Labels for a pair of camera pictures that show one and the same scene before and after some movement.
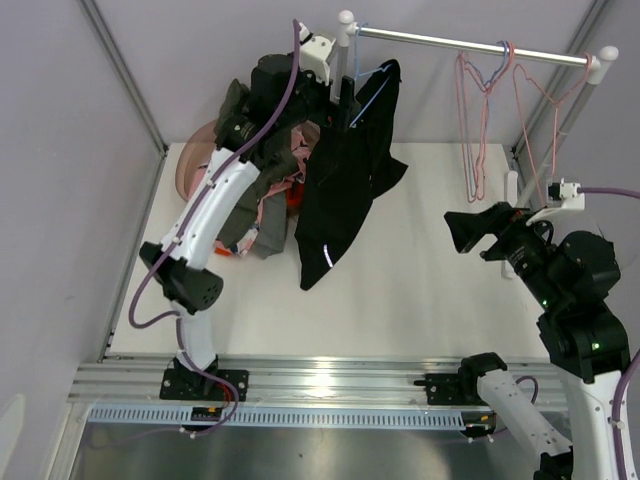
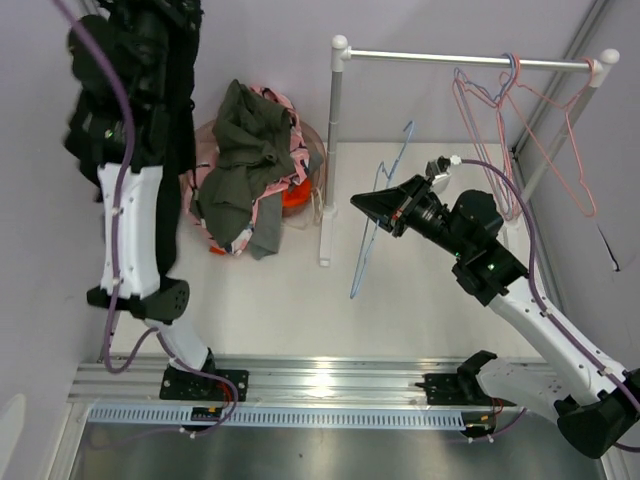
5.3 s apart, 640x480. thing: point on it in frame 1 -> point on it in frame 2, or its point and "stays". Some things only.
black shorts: (346, 170) -> (133, 102)
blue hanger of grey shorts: (466, 61) -> (484, 111)
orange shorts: (294, 194) stays
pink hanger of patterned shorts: (472, 97) -> (483, 121)
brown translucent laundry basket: (194, 157) -> (302, 202)
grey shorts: (273, 229) stays
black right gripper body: (521, 244) -> (422, 215)
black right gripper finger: (470, 227) -> (385, 206)
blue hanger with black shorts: (370, 134) -> (388, 179)
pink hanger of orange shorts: (516, 71) -> (564, 108)
